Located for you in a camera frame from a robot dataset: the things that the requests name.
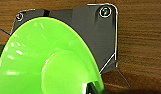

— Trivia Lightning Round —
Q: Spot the dark robot base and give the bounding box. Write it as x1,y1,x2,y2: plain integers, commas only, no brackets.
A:
12,3,119,76

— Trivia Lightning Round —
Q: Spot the blue cable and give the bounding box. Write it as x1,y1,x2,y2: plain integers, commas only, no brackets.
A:
0,26,11,36

